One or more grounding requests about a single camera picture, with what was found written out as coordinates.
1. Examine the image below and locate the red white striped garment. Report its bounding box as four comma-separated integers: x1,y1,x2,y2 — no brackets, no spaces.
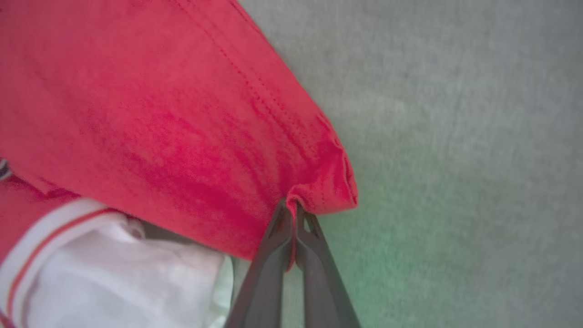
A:
0,0,359,328

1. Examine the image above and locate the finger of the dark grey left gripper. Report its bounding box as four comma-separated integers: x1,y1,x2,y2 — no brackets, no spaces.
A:
295,204,363,328
225,197,297,328

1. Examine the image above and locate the grey fabric sofa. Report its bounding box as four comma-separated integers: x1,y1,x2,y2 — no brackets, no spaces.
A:
137,0,583,328

